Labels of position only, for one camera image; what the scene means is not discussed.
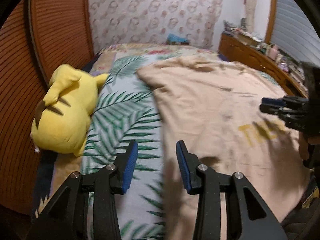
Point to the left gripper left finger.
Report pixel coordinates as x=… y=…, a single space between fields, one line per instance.
x=65 y=215

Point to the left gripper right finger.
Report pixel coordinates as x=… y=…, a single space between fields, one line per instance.
x=247 y=214

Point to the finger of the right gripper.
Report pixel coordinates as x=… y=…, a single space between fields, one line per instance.
x=272 y=109
x=271 y=101

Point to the beige t-shirt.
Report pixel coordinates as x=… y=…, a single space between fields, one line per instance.
x=213 y=106

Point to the right hand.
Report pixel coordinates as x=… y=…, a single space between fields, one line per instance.
x=304 y=142

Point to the pink thermos bottle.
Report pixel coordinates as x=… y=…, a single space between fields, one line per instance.
x=273 y=52

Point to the grey window blind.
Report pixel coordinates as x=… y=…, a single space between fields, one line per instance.
x=294 y=34

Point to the wooden sideboard cabinet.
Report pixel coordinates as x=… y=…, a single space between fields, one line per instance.
x=234 y=50

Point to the yellow plush toy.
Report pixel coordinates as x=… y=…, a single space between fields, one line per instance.
x=63 y=117

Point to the palm leaf print blanket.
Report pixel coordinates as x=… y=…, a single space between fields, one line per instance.
x=126 y=111

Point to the blue cloth on box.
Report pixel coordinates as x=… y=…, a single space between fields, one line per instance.
x=176 y=40

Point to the floral bed blanket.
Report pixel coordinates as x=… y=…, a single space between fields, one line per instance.
x=105 y=59

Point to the circle pattern lace curtain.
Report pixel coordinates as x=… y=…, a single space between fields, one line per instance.
x=151 y=21

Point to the brown louvered wardrobe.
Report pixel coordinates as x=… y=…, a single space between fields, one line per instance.
x=36 y=37

